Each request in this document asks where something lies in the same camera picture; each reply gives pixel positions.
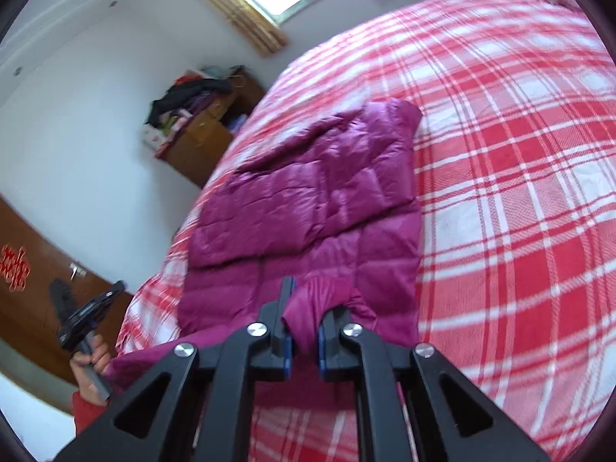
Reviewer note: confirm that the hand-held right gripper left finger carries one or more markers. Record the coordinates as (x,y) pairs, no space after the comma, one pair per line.
(288,346)

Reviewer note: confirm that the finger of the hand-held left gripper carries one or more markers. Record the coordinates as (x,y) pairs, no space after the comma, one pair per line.
(109,294)

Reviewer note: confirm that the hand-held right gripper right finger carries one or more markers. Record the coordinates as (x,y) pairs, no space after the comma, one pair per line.
(321,351)

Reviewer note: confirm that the purple quilted down jacket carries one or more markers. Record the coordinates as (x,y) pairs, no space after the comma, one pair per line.
(313,192)

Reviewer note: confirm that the person's left forearm red sleeve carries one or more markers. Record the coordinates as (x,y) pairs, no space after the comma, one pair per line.
(89,414)

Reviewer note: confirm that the pile of dark clothes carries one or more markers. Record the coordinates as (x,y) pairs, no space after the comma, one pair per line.
(187,96)

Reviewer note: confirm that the person's left hand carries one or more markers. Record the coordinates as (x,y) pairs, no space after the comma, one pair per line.
(98,356)

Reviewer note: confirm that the brown wooden door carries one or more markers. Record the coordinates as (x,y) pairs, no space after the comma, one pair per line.
(33,308)

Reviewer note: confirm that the red paper door decoration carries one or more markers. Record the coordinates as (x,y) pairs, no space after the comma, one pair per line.
(13,267)

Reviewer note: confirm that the white box with red print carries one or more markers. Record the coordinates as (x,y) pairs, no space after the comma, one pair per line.
(154,137)

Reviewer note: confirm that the brown wooden cabinet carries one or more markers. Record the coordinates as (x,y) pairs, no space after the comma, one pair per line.
(202,147)

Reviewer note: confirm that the pink flat box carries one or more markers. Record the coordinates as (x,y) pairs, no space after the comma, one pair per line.
(175,125)

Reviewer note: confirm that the red paper bag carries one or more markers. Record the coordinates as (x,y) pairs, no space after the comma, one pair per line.
(188,79)

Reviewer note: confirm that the bed with red plaid sheet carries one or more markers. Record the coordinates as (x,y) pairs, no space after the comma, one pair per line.
(505,202)

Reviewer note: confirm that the beige patterned curtain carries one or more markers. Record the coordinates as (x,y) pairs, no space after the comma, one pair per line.
(236,14)

